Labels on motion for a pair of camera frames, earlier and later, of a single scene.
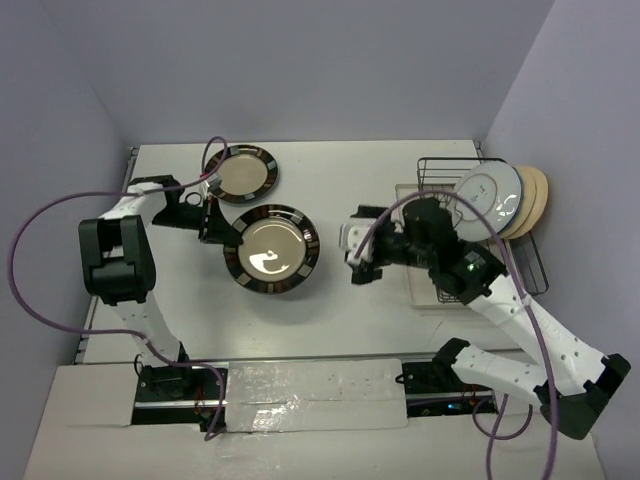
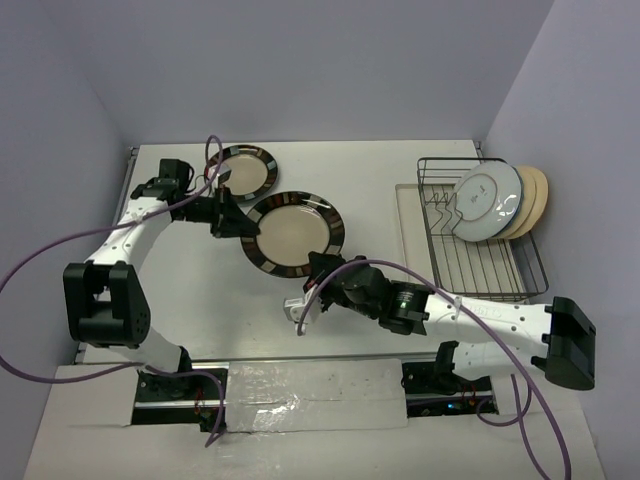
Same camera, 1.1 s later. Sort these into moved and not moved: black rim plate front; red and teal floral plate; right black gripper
Moved: black rim plate front; right black gripper
Not moved: red and teal floral plate
